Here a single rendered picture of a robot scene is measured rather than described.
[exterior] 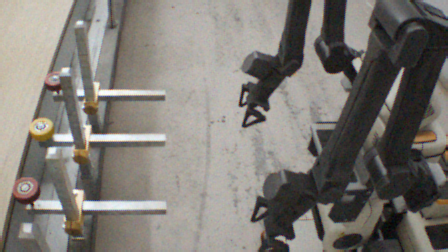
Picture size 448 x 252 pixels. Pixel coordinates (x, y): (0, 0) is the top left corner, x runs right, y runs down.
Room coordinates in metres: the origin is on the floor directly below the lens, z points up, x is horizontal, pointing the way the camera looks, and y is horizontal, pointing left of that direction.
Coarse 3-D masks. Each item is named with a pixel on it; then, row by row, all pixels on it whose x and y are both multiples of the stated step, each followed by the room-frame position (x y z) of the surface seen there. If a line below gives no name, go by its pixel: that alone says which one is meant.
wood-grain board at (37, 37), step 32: (0, 0) 1.67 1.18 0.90; (32, 0) 1.68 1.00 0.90; (64, 0) 1.70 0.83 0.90; (0, 32) 1.38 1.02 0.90; (32, 32) 1.40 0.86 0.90; (0, 64) 1.16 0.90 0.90; (32, 64) 1.18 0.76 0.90; (0, 96) 0.98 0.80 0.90; (32, 96) 1.00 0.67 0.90; (0, 128) 0.83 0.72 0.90; (0, 160) 0.70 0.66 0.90; (0, 192) 0.58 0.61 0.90; (0, 224) 0.48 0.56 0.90
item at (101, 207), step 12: (36, 204) 0.62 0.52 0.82; (48, 204) 0.62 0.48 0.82; (60, 204) 0.63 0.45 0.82; (84, 204) 0.65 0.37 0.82; (96, 204) 0.65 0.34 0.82; (108, 204) 0.66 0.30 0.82; (120, 204) 0.67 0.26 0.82; (132, 204) 0.67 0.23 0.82; (144, 204) 0.68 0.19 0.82; (156, 204) 0.69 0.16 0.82
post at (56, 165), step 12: (48, 156) 0.58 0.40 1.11; (60, 156) 0.60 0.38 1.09; (48, 168) 0.58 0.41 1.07; (60, 168) 0.58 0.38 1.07; (60, 180) 0.58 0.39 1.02; (60, 192) 0.58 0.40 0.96; (72, 192) 0.61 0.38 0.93; (72, 204) 0.58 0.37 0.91; (72, 216) 0.58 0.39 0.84; (84, 228) 0.62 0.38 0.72
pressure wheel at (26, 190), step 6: (18, 180) 0.63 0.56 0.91; (24, 180) 0.64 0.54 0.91; (30, 180) 0.64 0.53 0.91; (36, 180) 0.64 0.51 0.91; (18, 186) 0.61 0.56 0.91; (24, 186) 0.61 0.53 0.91; (30, 186) 0.62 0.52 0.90; (36, 186) 0.62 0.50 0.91; (18, 192) 0.59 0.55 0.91; (24, 192) 0.60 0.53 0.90; (30, 192) 0.60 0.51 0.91; (36, 192) 0.61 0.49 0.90; (18, 198) 0.57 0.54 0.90; (24, 198) 0.58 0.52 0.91; (30, 198) 0.58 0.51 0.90; (36, 198) 0.60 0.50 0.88; (24, 204) 0.57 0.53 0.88
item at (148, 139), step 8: (56, 136) 0.87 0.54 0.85; (64, 136) 0.88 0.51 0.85; (96, 136) 0.90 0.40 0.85; (104, 136) 0.90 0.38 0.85; (112, 136) 0.91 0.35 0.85; (120, 136) 0.91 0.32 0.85; (128, 136) 0.92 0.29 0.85; (136, 136) 0.92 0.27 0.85; (144, 136) 0.93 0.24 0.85; (152, 136) 0.93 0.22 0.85; (160, 136) 0.94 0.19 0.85; (40, 144) 0.84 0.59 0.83; (48, 144) 0.84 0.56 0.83; (56, 144) 0.85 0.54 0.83; (64, 144) 0.86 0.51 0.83; (72, 144) 0.86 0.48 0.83; (96, 144) 0.88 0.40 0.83; (104, 144) 0.88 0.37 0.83; (112, 144) 0.89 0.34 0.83; (120, 144) 0.89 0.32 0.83; (128, 144) 0.90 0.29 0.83; (136, 144) 0.90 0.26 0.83; (144, 144) 0.91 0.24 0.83; (152, 144) 0.91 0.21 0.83; (160, 144) 0.92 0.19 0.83
